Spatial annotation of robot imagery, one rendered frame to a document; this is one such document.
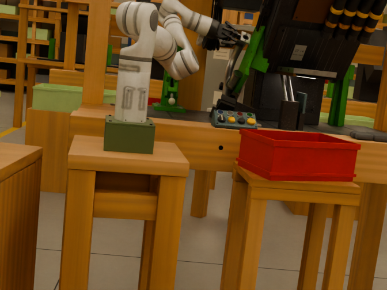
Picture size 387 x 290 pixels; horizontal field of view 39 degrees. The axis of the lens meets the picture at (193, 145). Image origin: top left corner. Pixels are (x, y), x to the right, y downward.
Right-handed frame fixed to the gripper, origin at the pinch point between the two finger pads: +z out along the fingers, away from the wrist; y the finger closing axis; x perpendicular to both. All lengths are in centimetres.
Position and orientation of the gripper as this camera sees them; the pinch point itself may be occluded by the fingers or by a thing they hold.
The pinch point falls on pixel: (241, 41)
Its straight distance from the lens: 222.7
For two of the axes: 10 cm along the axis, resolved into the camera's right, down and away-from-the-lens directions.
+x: -3.5, 5.2, 7.8
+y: 1.7, -7.9, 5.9
